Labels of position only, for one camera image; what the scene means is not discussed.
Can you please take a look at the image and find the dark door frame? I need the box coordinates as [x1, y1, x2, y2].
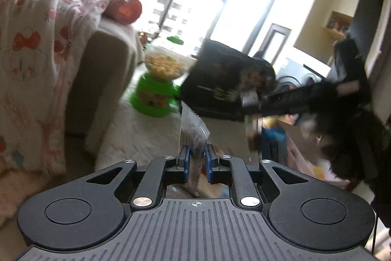
[250, 23, 291, 66]

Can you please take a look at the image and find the clear white snack packet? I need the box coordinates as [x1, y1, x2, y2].
[180, 101, 211, 197]

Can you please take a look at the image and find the red pillow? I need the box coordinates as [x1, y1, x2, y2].
[105, 0, 143, 25]

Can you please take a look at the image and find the pink cardboard box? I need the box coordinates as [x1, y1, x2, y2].
[257, 116, 352, 190]

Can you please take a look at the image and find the beige sofa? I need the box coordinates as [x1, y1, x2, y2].
[65, 18, 145, 154]

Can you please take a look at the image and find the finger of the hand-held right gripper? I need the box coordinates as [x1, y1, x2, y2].
[259, 82, 324, 118]

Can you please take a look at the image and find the wall shelf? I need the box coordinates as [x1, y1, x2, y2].
[325, 11, 355, 41]

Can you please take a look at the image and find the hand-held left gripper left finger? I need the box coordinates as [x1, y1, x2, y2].
[86, 145, 191, 209]

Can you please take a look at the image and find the blue packet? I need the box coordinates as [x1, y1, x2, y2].
[263, 126, 288, 164]

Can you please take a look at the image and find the green snack dispenser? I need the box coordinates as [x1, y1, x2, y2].
[129, 35, 196, 118]

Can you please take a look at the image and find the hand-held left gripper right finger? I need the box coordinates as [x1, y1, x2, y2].
[204, 143, 309, 213]

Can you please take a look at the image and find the pink printed blanket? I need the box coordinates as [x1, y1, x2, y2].
[0, 0, 113, 174]

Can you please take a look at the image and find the black bag with gold print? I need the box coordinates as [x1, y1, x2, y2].
[180, 39, 263, 122]

